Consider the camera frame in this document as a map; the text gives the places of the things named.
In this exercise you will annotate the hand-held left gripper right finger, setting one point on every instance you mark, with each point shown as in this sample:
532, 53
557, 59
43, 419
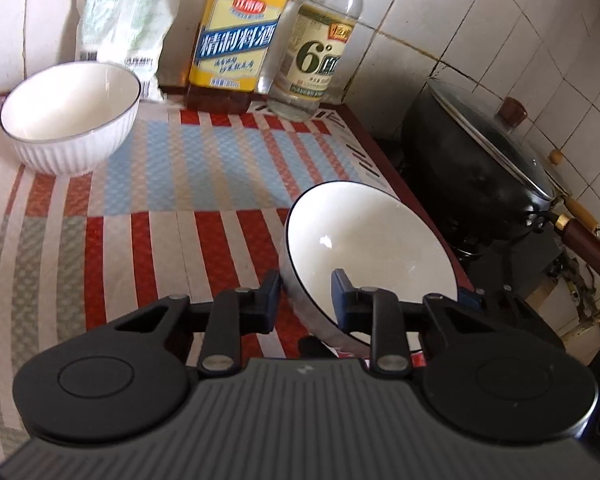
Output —
341, 300

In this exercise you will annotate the cooking wine bottle yellow label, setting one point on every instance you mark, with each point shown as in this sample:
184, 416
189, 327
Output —
235, 40

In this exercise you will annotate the glass wok lid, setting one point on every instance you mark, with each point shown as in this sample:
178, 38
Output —
500, 145

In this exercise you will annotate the striped red blue tablecloth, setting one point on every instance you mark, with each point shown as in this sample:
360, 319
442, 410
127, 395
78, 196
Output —
130, 240

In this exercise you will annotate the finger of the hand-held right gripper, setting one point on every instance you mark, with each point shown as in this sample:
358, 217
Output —
472, 296

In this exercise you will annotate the white plastic seasoning bag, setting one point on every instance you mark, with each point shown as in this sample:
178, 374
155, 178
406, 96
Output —
125, 20

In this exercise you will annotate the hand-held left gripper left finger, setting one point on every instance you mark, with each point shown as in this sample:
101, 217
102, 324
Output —
267, 305

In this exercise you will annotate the white ribbed bowl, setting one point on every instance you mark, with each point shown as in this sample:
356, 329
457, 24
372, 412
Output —
370, 230
70, 115

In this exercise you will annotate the clear vinegar bottle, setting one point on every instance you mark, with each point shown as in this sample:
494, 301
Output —
315, 55

